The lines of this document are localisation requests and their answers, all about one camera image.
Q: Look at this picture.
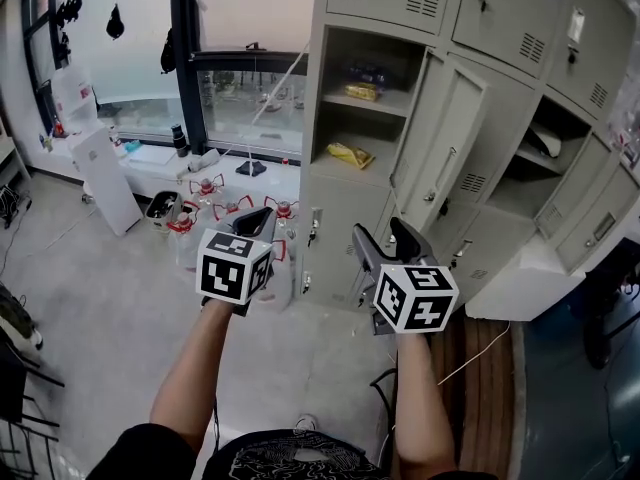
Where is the wooden pallet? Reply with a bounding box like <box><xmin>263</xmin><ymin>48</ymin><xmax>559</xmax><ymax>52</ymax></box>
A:
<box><xmin>389</xmin><ymin>312</ymin><xmax>529</xmax><ymax>480</ymax></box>

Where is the black cable bundle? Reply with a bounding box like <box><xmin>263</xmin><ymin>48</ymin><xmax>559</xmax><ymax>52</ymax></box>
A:
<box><xmin>0</xmin><ymin>187</ymin><xmax>34</xmax><ymax>232</ymax></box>

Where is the black thermos bottle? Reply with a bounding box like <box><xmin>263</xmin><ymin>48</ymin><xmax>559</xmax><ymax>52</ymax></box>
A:
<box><xmin>169</xmin><ymin>122</ymin><xmax>189</xmax><ymax>158</ymax></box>

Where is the black window frame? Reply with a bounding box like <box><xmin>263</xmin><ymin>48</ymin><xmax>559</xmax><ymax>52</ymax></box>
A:
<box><xmin>19</xmin><ymin>0</ymin><xmax>309</xmax><ymax>162</ymax></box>

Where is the blue snack packet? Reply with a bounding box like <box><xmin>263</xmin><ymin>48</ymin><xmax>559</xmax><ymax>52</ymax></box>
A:
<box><xmin>347</xmin><ymin>62</ymin><xmax>389</xmax><ymax>85</ymax></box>

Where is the white and black cap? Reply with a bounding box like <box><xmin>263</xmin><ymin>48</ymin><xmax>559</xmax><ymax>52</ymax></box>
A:
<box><xmin>524</xmin><ymin>121</ymin><xmax>564</xmax><ymax>159</ymax></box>

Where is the white water dispenser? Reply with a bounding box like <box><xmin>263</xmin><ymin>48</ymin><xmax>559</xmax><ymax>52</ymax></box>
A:
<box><xmin>67</xmin><ymin>125</ymin><xmax>144</xmax><ymax>238</ymax></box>

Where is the person's right forearm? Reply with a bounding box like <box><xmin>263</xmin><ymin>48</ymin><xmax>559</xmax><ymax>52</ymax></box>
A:
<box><xmin>393</xmin><ymin>332</ymin><xmax>459</xmax><ymax>477</ymax></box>

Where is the white tray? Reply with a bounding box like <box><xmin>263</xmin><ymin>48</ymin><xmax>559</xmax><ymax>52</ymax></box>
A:
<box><xmin>127</xmin><ymin>143</ymin><xmax>177</xmax><ymax>167</ymax></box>

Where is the beige waste bin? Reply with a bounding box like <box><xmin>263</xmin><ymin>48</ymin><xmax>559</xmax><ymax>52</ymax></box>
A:
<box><xmin>144</xmin><ymin>190</ymin><xmax>184</xmax><ymax>239</ymax></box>

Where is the clear dispenser water bottle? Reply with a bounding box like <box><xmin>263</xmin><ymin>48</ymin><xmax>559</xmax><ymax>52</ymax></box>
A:
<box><xmin>52</xmin><ymin>65</ymin><xmax>99</xmax><ymax>132</ymax></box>

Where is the black metal chair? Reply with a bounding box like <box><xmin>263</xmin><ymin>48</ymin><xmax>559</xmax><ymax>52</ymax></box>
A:
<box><xmin>0</xmin><ymin>327</ymin><xmax>66</xmax><ymax>480</ymax></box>

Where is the grey folded umbrella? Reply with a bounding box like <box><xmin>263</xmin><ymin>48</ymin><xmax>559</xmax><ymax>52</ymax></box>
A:
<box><xmin>175</xmin><ymin>148</ymin><xmax>222</xmax><ymax>179</ymax></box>

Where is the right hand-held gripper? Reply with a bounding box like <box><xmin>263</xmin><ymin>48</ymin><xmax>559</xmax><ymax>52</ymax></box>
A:
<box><xmin>351</xmin><ymin>216</ymin><xmax>460</xmax><ymax>338</ymax></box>

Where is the yellow snack packet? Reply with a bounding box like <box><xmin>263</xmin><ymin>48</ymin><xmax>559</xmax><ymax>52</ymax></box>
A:
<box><xmin>325</xmin><ymin>141</ymin><xmax>376</xmax><ymax>171</ymax></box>
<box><xmin>343</xmin><ymin>82</ymin><xmax>384</xmax><ymax>102</ymax></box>

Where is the cluster of black hanging pouches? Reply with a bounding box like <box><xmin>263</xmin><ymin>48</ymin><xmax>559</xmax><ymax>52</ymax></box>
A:
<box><xmin>54</xmin><ymin>0</ymin><xmax>84</xmax><ymax>29</ymax></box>

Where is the black hanging pouch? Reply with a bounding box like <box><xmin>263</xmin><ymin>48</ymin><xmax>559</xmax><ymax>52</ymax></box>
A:
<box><xmin>105</xmin><ymin>3</ymin><xmax>126</xmax><ymax>41</ymax></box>
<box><xmin>159</xmin><ymin>27</ymin><xmax>177</xmax><ymax>75</ymax></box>

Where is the white pole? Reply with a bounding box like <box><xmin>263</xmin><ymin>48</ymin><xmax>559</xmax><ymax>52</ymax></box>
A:
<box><xmin>219</xmin><ymin>42</ymin><xmax>311</xmax><ymax>169</ymax></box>

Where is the white cable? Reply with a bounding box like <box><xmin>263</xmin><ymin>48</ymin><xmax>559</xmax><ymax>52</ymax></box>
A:
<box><xmin>437</xmin><ymin>320</ymin><xmax>512</xmax><ymax>387</ymax></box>

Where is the white foam box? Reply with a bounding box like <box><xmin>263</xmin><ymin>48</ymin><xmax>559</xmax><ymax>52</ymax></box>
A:
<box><xmin>464</xmin><ymin>235</ymin><xmax>616</xmax><ymax>322</ymax></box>

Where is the person's left forearm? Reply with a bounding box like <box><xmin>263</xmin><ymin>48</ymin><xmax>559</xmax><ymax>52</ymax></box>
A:
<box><xmin>148</xmin><ymin>298</ymin><xmax>234</xmax><ymax>453</ymax></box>

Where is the grey metal locker cabinet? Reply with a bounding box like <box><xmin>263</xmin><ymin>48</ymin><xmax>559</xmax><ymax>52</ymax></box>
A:
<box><xmin>298</xmin><ymin>0</ymin><xmax>640</xmax><ymax>314</ymax></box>

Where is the person's black printed shirt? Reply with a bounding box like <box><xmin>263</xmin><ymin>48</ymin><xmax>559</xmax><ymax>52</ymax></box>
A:
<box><xmin>84</xmin><ymin>422</ymin><xmax>391</xmax><ymax>480</ymax></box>

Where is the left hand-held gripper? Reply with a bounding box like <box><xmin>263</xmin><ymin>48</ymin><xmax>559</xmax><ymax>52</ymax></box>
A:
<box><xmin>195</xmin><ymin>206</ymin><xmax>279</xmax><ymax>318</ymax></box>

